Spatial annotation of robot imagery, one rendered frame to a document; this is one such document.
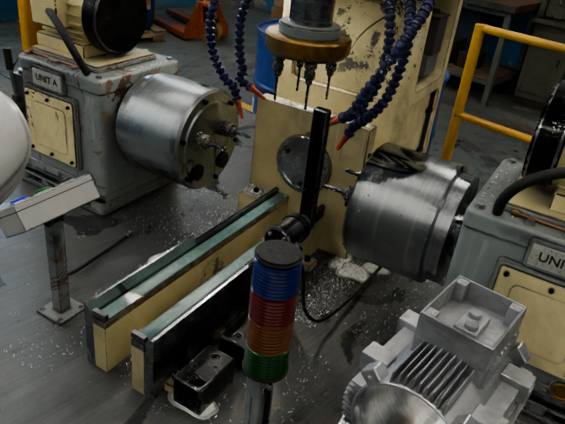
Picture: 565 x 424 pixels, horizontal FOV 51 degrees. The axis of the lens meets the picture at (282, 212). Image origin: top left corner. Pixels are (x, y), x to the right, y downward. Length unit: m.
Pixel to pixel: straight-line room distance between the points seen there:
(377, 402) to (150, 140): 0.81
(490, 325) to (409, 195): 0.35
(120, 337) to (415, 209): 0.59
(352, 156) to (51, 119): 0.75
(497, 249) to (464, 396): 0.35
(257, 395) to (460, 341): 0.28
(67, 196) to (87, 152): 0.42
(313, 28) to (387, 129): 0.35
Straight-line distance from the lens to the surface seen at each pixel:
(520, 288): 1.08
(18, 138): 0.50
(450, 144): 3.56
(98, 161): 1.54
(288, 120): 1.43
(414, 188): 1.13
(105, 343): 1.11
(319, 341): 1.24
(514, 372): 0.87
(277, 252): 0.72
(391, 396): 0.92
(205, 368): 1.07
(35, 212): 1.11
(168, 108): 1.39
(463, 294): 0.88
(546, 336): 1.12
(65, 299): 1.27
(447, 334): 0.79
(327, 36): 1.23
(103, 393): 1.12
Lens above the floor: 1.61
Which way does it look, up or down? 29 degrees down
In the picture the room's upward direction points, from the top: 7 degrees clockwise
